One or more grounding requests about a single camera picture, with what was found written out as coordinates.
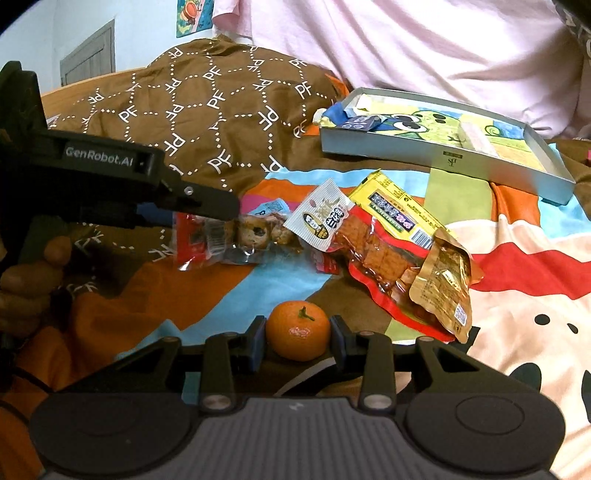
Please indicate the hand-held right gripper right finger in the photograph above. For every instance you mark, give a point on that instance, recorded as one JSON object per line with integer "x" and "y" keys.
{"x": 339, "y": 344}

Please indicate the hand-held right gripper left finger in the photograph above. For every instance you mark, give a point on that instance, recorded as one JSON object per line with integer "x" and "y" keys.
{"x": 256, "y": 344}

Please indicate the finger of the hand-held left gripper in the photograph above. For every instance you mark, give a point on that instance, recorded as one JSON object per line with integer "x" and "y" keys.
{"x": 207, "y": 205}

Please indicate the mandarin orange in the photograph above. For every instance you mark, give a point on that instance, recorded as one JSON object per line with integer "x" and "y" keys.
{"x": 298, "y": 330}

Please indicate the clear cookie packet red end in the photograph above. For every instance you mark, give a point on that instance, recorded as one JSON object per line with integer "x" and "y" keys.
{"x": 251, "y": 235}

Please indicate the light blue small snack packet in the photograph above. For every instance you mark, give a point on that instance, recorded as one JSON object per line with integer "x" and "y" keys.
{"x": 272, "y": 207}

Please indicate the red clear tofu snack packet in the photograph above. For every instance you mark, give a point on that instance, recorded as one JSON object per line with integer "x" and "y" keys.
{"x": 374, "y": 258}

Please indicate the white small snack packet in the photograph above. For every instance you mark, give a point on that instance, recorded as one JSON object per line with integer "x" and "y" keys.
{"x": 318, "y": 217}

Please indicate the gold foil snack packet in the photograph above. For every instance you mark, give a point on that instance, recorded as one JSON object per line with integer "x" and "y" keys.
{"x": 438, "y": 286}

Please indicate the yellow snack packet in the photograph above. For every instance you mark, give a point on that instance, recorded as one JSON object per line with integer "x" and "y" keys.
{"x": 392, "y": 203}

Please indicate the grey shallow cardboard box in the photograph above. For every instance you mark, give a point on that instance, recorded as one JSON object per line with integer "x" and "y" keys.
{"x": 392, "y": 152}

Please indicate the person's left hand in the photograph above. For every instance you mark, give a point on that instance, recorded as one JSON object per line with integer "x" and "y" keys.
{"x": 27, "y": 288}

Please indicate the brown patterned blanket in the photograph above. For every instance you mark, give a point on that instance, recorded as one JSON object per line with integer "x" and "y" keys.
{"x": 207, "y": 115}

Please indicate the grey door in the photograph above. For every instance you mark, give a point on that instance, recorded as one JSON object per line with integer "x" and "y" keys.
{"x": 90, "y": 60}

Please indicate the dark blue snack packet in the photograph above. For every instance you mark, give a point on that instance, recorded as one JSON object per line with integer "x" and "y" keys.
{"x": 358, "y": 123}

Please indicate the colourful cartoon bedsheet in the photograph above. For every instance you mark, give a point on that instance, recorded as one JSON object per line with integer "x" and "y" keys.
{"x": 531, "y": 277}

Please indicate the cartoon printed paper liner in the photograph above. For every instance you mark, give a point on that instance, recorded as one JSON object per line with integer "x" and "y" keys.
{"x": 429, "y": 124}

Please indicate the white wrapped snack bar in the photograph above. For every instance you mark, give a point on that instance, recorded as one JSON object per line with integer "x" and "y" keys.
{"x": 478, "y": 138}

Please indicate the pink cloth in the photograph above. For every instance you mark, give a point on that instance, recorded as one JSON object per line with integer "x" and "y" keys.
{"x": 415, "y": 46}

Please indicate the wall poster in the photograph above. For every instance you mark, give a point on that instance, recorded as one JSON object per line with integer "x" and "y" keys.
{"x": 194, "y": 16}

